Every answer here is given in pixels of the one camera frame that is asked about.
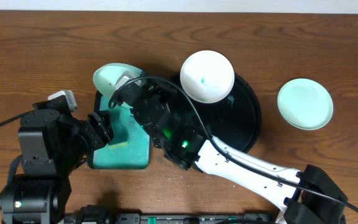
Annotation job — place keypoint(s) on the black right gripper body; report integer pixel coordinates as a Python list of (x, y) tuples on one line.
[(132, 94)]

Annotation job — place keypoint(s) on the round black tray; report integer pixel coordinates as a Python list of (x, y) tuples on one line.
[(236, 120)]

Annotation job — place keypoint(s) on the rectangular tray with green water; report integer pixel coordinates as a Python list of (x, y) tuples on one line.
[(135, 156)]

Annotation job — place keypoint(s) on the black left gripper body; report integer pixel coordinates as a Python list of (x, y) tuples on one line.
[(99, 129)]

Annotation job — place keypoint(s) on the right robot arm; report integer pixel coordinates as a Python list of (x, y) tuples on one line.
[(308, 196)]

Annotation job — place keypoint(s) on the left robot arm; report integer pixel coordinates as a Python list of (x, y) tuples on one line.
[(53, 144)]

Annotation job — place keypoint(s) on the pale green plate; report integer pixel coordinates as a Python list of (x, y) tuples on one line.
[(105, 78), (305, 104)]

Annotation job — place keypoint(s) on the white plate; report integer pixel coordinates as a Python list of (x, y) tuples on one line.
[(207, 76)]

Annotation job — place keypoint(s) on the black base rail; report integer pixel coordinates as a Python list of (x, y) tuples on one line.
[(97, 214)]

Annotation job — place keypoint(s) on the green and yellow sponge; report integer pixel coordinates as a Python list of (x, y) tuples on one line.
[(120, 138)]

